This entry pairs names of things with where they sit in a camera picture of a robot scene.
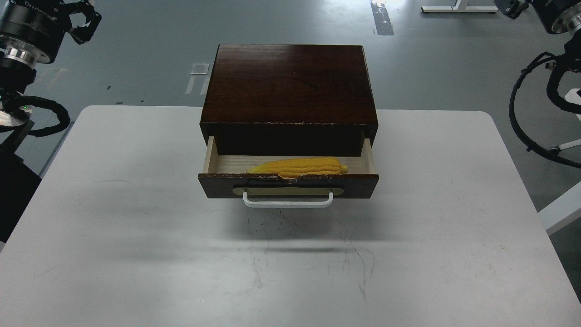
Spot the white chair base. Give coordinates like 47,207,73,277
548,139,581,155

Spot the white desk leg base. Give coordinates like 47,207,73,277
421,0,498,13

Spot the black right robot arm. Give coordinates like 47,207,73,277
494,0,580,114

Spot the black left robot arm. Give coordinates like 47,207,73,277
0,0,102,243

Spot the yellow corn cob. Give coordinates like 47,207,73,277
246,157,349,178

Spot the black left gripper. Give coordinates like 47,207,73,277
0,0,102,64

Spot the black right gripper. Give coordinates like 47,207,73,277
492,0,581,35

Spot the dark wooden drawer box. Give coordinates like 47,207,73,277
200,44,379,157

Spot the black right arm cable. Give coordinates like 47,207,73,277
508,51,581,169

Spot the wooden drawer with white handle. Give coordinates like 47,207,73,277
198,137,379,208

